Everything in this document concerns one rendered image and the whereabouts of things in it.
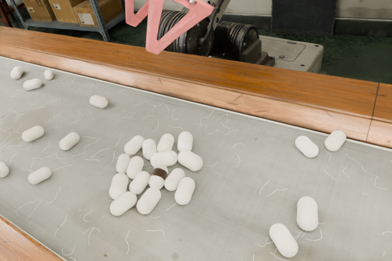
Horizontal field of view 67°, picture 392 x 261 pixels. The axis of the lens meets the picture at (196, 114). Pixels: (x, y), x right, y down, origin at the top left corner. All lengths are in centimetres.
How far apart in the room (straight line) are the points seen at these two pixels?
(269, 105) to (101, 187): 27
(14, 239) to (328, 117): 42
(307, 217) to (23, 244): 30
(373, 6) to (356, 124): 195
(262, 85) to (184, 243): 28
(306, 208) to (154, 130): 26
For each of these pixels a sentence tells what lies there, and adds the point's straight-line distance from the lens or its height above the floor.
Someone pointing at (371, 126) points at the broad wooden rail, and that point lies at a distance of 45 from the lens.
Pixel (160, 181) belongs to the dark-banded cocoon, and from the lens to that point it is 38.
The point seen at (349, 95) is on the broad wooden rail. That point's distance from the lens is 49.
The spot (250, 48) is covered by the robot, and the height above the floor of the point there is 59.
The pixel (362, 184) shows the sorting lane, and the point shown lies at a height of 74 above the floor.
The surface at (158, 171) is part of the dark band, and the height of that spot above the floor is 76.
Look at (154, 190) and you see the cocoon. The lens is 37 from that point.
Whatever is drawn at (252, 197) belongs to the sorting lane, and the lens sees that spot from 37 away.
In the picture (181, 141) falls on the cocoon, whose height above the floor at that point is 76.
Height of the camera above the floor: 105
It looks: 39 degrees down
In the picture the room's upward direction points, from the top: 11 degrees counter-clockwise
